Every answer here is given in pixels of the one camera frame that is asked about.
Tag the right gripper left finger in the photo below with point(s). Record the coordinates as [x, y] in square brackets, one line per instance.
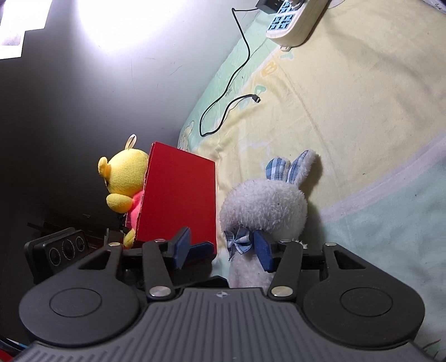
[180, 251]

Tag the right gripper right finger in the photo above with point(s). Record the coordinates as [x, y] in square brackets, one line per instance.
[265, 248]

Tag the white bunny plush front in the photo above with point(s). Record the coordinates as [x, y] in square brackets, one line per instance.
[275, 204]

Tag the yellow tiger plush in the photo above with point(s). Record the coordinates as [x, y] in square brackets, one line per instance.
[124, 176]

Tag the red cardboard box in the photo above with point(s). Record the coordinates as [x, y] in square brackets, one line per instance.
[179, 191]

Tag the white blue power strip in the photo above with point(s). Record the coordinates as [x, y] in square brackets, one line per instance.
[294, 22]

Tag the black power adapter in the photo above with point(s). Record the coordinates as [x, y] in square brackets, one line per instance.
[269, 6]

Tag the white wall paper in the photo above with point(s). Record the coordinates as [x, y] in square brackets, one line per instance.
[17, 18]

